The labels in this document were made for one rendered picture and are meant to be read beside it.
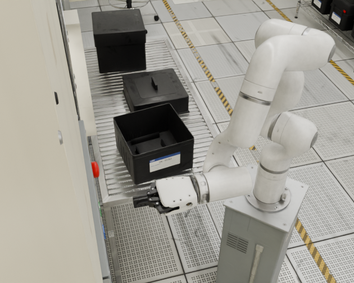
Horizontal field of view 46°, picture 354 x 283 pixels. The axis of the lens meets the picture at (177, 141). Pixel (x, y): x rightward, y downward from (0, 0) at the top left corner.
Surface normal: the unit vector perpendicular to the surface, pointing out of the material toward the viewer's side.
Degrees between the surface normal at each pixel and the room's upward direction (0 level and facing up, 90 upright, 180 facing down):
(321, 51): 72
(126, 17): 0
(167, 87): 0
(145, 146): 0
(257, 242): 90
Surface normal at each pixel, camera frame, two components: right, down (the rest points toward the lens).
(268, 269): -0.49, 0.58
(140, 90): 0.00, -0.75
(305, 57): 0.26, 0.47
